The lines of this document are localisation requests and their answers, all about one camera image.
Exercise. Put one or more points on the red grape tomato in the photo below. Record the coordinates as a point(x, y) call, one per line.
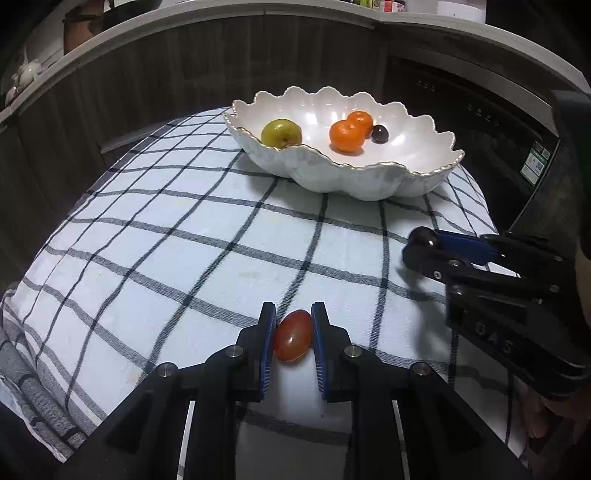
point(292, 336)

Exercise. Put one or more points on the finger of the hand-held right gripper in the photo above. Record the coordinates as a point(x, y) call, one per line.
point(434, 268)
point(461, 247)

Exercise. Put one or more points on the white teapot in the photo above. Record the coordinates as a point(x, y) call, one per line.
point(22, 78)

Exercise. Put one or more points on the white rice cooker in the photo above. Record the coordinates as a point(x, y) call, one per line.
point(461, 10)

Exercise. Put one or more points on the person's right hand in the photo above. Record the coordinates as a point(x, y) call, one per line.
point(540, 410)

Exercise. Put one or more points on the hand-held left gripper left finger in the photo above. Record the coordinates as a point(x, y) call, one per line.
point(268, 355)

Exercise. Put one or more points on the yellow-green apple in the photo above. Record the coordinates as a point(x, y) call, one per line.
point(280, 134)

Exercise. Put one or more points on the white scalloped bowl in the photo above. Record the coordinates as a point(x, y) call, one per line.
point(323, 175)

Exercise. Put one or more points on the white black checked cloth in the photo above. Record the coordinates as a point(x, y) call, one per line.
point(184, 254)

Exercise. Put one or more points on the built-in black dishwasher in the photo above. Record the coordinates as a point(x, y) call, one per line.
point(461, 138)

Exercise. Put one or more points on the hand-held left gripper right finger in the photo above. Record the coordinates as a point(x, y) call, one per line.
point(319, 360)

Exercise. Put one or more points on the orange tangerine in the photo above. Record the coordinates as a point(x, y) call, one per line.
point(362, 121)
point(346, 137)

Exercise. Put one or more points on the green label sticker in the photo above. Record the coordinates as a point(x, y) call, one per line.
point(535, 159)

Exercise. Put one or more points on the wooden cutting board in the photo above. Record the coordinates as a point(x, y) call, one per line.
point(76, 27)

